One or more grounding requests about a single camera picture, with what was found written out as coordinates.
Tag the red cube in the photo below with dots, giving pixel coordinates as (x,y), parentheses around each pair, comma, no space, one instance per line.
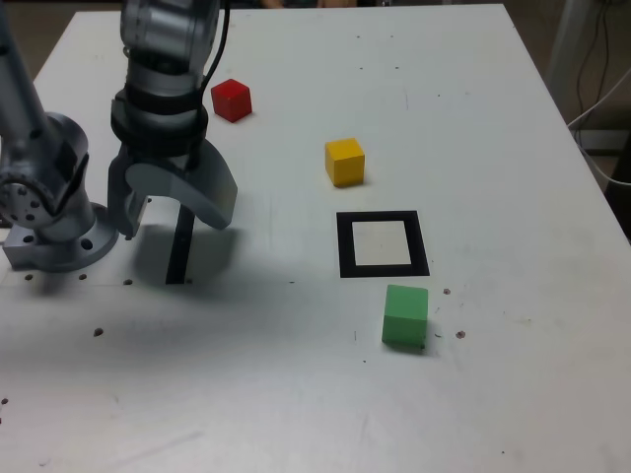
(231,101)

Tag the yellow cube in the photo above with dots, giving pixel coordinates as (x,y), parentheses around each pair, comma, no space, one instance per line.
(345,162)

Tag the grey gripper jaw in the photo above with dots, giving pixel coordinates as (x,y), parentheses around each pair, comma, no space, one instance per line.
(207,197)
(120,207)

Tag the green cube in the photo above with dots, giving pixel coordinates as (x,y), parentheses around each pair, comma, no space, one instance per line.
(404,317)

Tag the black tape square outline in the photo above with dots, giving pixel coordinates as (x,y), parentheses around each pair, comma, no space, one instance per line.
(345,246)

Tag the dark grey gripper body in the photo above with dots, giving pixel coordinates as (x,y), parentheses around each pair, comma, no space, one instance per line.
(162,155)

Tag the black tape strip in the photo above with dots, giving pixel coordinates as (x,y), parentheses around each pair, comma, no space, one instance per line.
(176,256)

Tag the white post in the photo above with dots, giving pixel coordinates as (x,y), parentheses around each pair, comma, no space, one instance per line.
(567,39)

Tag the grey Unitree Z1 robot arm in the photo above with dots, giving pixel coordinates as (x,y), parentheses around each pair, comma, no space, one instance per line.
(49,236)

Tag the dark box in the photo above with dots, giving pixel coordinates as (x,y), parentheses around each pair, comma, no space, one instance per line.
(606,141)

